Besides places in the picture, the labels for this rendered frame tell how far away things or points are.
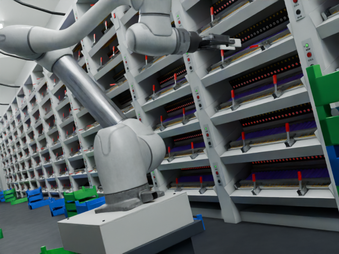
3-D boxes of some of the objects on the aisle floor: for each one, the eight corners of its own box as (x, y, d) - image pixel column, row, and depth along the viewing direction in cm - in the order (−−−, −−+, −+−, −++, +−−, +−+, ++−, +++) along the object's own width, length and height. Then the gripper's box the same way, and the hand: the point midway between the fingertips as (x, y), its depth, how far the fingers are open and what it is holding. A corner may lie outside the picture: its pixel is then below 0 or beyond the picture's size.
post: (235, 223, 186) (149, -122, 191) (224, 221, 195) (142, -109, 199) (265, 211, 197) (182, -116, 201) (252, 210, 205) (173, -105, 209)
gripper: (174, 59, 138) (225, 60, 150) (198, 44, 125) (252, 47, 137) (171, 39, 139) (223, 42, 151) (195, 22, 125) (249, 27, 137)
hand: (230, 44), depth 142 cm, fingers open, 3 cm apart
